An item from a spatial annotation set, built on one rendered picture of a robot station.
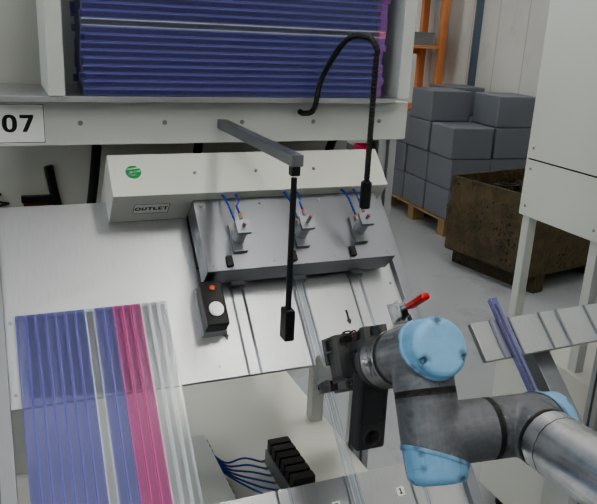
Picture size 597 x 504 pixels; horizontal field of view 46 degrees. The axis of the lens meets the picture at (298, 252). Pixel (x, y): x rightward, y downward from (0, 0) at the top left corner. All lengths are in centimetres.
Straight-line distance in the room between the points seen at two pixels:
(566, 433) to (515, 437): 7
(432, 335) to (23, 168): 80
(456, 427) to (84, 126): 71
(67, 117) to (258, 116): 31
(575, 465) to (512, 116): 496
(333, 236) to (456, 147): 426
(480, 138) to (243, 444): 423
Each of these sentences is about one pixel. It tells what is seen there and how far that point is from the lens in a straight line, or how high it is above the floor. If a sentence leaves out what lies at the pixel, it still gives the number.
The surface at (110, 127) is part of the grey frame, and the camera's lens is 117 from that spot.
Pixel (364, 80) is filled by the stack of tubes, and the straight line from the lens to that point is 127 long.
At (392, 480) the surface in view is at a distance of 117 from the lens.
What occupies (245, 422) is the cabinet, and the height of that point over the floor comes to 62.
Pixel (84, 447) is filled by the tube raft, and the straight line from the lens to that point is 106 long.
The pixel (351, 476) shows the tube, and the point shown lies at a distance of 113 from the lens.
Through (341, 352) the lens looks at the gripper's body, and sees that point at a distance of 102.
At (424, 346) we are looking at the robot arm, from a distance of 83.
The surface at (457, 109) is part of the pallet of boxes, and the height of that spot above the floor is 92.
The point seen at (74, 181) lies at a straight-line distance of 135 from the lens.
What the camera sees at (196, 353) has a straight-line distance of 113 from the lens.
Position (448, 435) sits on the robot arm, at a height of 107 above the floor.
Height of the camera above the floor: 151
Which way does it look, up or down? 18 degrees down
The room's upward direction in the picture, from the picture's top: 3 degrees clockwise
